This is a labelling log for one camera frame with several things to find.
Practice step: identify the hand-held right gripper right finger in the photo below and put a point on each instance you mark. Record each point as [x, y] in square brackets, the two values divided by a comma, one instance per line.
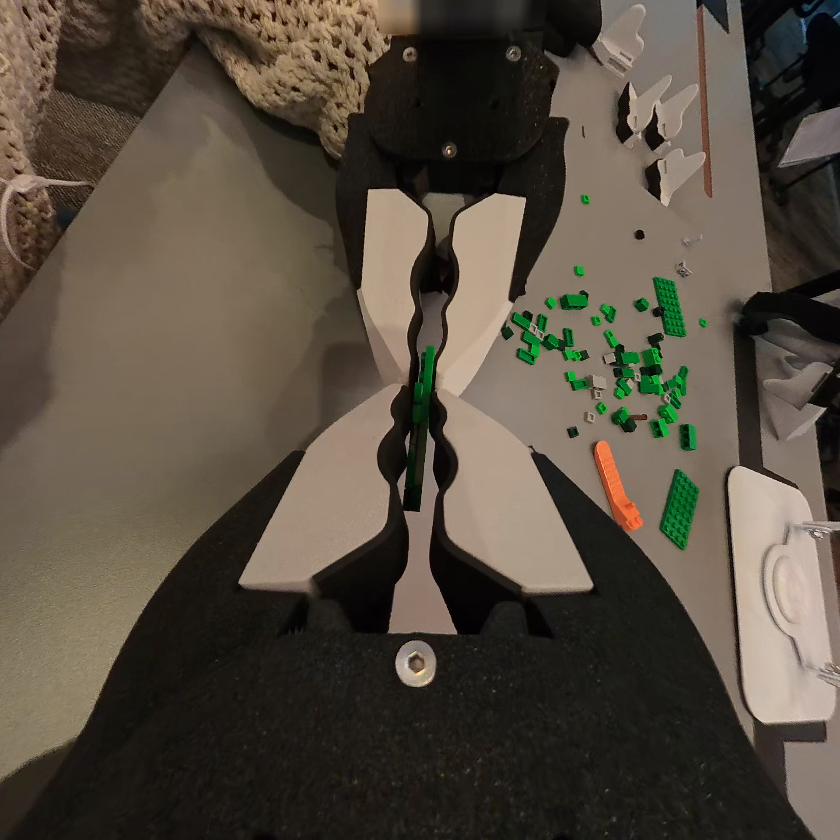
[518, 518]

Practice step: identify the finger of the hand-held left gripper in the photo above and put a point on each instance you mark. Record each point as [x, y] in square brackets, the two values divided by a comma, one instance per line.
[387, 262]
[489, 262]

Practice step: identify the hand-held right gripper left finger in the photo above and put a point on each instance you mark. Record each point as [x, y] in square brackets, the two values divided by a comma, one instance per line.
[315, 512]

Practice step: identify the green lego plate assembly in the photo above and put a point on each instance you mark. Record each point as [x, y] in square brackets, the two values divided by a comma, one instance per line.
[420, 426]

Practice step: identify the pile of lego pieces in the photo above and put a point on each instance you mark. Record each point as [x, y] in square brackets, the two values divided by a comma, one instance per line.
[630, 374]

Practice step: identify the green studded lego plate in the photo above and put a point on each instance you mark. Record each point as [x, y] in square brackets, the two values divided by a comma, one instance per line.
[680, 512]
[669, 308]

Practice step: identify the grey lego piece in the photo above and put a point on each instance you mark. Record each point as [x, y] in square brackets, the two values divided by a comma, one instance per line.
[684, 269]

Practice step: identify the orange brick separator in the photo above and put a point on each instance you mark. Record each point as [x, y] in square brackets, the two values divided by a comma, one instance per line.
[613, 485]

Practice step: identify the white and black stand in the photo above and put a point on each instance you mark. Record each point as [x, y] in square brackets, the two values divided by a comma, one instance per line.
[620, 39]
[640, 111]
[676, 174]
[673, 118]

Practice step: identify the brown table strip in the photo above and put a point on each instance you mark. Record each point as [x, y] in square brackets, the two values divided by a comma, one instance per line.
[704, 105]

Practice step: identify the clear book stand white base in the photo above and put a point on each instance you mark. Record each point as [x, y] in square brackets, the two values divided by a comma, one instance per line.
[774, 590]

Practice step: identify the black and white device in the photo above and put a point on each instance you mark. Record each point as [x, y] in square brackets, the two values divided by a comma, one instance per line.
[794, 315]

